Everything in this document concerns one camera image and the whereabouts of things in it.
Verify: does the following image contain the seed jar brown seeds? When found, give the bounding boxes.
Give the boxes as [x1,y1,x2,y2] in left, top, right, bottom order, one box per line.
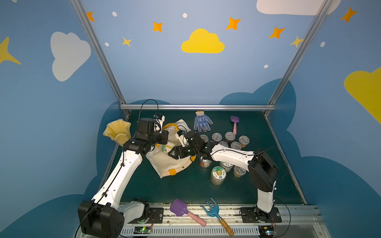
[200,134,209,143]

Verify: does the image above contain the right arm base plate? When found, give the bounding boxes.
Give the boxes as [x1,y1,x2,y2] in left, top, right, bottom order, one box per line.
[239,207,282,223]

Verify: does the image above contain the yellow ruffled vase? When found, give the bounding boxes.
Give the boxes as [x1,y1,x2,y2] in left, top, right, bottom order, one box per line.
[103,119,132,146]

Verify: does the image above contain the large purple shovel pink handle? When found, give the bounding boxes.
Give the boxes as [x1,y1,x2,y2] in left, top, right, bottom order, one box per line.
[170,198,207,227]

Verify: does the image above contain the carrot label seed can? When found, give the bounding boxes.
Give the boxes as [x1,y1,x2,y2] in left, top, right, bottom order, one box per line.
[200,160,212,168]

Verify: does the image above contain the aluminium back rail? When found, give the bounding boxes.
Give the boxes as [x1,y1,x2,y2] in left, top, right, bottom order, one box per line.
[120,104,276,111]

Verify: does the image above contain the teal garden fork wooden handle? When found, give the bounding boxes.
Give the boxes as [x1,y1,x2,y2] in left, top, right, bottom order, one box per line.
[201,197,235,237]

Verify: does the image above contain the sunflower label seed can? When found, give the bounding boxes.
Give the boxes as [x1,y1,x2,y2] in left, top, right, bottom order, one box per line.
[210,166,227,186]

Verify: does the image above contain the right circuit board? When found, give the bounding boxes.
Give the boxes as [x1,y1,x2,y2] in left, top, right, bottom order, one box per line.
[259,226,277,238]

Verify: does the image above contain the white canvas bag yellow handles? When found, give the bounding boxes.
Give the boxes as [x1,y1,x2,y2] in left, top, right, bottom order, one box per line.
[146,119,196,179]

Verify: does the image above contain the small purple shovel pink handle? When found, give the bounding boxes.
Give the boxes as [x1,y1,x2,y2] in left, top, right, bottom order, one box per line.
[230,116,240,135]

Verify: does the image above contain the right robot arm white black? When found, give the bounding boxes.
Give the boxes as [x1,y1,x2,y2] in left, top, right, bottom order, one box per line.
[168,131,279,214]

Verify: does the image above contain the left circuit board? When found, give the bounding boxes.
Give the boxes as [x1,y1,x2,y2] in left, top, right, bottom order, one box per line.
[133,227,152,235]

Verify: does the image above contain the blue white work glove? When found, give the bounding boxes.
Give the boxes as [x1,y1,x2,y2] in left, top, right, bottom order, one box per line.
[193,111,213,132]

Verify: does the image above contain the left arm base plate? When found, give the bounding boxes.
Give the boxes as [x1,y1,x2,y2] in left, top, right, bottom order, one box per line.
[130,207,164,224]

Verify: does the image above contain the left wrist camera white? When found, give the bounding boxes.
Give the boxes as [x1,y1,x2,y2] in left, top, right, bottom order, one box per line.
[153,113,165,133]

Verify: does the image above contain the circuit board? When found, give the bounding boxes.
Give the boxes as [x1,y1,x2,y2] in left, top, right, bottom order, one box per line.
[133,227,152,235]
[259,226,277,238]

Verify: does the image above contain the seed jar pink seeds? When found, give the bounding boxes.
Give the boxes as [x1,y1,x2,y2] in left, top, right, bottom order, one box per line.
[225,131,236,144]

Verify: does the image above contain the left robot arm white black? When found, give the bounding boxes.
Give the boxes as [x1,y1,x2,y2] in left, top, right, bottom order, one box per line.
[78,130,169,238]

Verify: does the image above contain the seed jar purple seeds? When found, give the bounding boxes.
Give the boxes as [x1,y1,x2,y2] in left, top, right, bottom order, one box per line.
[211,132,223,143]

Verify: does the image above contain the seed jar clear lid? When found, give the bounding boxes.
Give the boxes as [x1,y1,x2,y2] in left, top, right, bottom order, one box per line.
[238,135,250,148]

